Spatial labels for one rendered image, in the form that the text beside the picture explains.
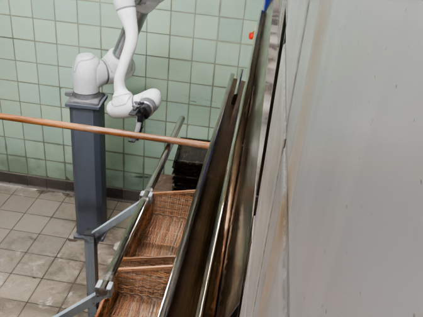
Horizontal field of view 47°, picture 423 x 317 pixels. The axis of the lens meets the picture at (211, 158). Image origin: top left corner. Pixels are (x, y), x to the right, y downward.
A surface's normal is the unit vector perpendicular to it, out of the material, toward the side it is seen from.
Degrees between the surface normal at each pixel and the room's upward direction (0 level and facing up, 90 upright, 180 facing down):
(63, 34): 90
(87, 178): 90
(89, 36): 90
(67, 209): 0
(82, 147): 90
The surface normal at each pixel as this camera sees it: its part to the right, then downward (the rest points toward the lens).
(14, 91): -0.13, 0.47
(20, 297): 0.09, -0.87
